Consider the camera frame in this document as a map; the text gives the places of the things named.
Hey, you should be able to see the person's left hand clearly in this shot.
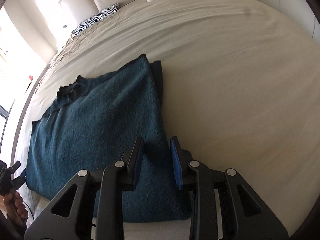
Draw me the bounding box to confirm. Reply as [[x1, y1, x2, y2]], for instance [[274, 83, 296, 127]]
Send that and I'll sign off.
[[0, 191, 29, 227]]

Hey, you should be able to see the black cable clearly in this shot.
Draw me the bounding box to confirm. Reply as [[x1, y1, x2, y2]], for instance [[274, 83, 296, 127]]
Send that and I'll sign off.
[[24, 202, 37, 222]]

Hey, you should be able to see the dark framed window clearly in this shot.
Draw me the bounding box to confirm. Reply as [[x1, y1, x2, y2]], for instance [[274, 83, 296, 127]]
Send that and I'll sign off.
[[0, 104, 12, 121]]

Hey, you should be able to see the dark teal knit sweater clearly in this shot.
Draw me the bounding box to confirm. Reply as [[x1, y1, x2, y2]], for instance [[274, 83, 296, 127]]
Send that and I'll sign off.
[[25, 54, 193, 223]]

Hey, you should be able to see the bed with beige cover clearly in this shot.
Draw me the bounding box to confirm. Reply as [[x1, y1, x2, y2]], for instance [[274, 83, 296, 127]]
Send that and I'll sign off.
[[15, 0, 318, 240]]

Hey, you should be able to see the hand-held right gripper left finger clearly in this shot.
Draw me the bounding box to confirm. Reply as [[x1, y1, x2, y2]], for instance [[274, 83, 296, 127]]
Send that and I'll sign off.
[[34, 136, 145, 240]]

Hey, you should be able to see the zebra print pillow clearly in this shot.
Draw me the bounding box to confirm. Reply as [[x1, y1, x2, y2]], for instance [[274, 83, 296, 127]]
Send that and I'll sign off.
[[74, 3, 120, 37]]

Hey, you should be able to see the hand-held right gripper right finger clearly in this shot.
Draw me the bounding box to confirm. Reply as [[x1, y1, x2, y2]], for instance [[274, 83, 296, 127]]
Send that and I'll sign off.
[[170, 136, 289, 240]]

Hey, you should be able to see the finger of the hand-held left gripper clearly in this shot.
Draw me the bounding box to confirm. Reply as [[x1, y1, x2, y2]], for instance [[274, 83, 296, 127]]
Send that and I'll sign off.
[[7, 161, 27, 192]]

